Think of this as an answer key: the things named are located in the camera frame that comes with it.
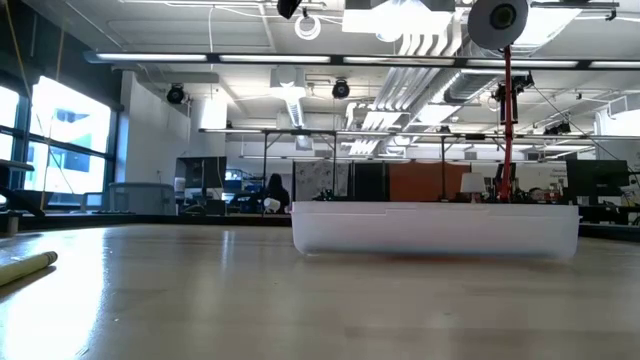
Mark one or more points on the wide black monitor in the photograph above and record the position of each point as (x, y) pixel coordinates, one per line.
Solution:
(597, 177)

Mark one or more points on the clear supply box orange lid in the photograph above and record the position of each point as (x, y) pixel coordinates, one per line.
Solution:
(435, 232)

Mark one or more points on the orange partition panel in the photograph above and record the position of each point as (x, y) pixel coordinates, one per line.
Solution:
(425, 180)

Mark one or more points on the person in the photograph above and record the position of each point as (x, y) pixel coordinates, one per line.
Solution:
(277, 187)
(536, 194)

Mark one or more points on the white cup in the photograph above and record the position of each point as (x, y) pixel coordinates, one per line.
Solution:
(272, 205)

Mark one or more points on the large bright window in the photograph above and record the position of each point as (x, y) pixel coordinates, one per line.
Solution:
(70, 115)

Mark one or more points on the white lampshade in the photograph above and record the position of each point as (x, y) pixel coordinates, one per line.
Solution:
(472, 182)

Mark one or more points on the long ceiling light bar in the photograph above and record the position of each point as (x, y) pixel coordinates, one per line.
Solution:
(150, 57)

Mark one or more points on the black ceiling speaker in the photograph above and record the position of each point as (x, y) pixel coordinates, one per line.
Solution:
(340, 89)
(176, 94)

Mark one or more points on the red desk lamp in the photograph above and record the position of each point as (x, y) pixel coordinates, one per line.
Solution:
(508, 125)

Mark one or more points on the dark partition panel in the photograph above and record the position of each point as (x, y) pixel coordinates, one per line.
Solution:
(370, 182)

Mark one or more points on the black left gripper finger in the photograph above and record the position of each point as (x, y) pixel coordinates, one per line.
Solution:
(289, 7)

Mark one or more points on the patterned grey partition panel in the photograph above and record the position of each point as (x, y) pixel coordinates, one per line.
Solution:
(315, 180)

